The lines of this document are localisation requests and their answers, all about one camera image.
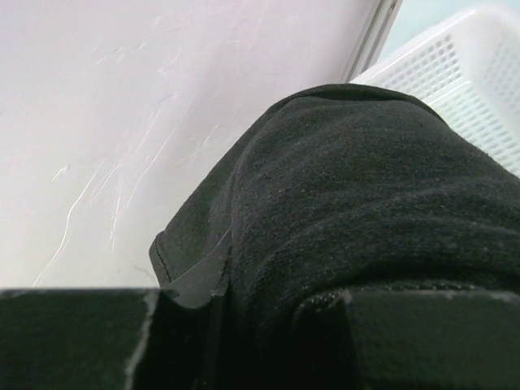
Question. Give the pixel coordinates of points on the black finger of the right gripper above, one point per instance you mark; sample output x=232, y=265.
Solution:
x=438, y=339

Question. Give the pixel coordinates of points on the black trousers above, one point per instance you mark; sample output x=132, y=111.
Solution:
x=338, y=187

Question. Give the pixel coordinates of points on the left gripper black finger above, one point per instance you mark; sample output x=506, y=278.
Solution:
x=108, y=339

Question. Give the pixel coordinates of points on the white plastic basket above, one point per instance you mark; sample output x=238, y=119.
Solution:
x=466, y=69

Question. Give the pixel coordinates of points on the aluminium corner post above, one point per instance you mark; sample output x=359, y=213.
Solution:
x=373, y=35

